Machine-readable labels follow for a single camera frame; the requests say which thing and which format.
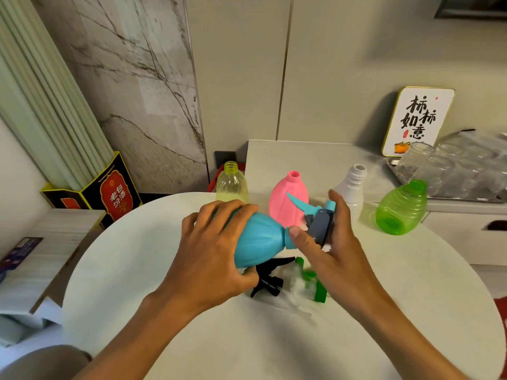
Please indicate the person's right hand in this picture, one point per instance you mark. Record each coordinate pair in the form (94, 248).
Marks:
(340, 265)

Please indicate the person's left hand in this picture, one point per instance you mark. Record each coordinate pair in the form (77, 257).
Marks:
(202, 265)

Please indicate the person's right thumb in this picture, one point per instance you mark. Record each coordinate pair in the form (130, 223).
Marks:
(307, 243)

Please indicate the person's left thumb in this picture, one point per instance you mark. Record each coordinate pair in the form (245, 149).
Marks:
(249, 277)

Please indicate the person's left little finger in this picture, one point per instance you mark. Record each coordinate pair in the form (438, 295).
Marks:
(187, 227)

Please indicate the person's left middle finger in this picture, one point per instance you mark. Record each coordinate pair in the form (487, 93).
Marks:
(220, 212)

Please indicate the blue and grey spray head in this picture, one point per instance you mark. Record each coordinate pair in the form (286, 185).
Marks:
(321, 223)

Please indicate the blue ribbed spray bottle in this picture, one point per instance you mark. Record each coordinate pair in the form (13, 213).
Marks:
(261, 237)

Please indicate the person's right forearm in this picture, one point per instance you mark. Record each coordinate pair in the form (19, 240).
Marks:
(404, 344)

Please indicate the person's left forearm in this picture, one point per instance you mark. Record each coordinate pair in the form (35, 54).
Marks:
(126, 344)

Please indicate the black spray head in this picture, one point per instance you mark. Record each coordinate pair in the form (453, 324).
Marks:
(265, 280)

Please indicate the yellow translucent plastic bottle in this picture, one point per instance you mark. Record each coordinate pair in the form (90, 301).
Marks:
(231, 185)

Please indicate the green and white spray head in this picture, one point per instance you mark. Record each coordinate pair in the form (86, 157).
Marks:
(317, 290)

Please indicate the pink ribbed spray bottle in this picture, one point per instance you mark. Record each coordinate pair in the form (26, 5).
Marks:
(283, 197)

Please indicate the white plastic bottle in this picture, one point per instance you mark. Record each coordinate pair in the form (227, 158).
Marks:
(352, 189)

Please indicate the black red yellow box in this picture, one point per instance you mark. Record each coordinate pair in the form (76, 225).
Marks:
(115, 193)

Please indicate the green translucent ribbed bottle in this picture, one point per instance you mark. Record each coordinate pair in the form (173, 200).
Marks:
(400, 209)

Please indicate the white cabinet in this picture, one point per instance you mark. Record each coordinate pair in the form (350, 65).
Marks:
(455, 237)

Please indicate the stack of white boards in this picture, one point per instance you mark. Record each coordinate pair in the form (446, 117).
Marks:
(39, 265)

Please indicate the white calligraphy sign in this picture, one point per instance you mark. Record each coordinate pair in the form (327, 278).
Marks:
(420, 118)

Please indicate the group of clear glass cups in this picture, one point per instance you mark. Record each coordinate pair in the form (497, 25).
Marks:
(459, 166)

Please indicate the bundle of white strips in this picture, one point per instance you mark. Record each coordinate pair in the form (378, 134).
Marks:
(47, 114)

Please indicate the grey chair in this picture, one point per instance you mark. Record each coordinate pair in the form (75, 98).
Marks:
(43, 366)

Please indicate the red rug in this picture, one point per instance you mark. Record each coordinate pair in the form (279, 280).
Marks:
(502, 324)

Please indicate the black wall socket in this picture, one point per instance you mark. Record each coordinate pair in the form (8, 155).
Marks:
(221, 158)

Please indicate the dark wall frame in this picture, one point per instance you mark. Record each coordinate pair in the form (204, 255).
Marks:
(471, 7)

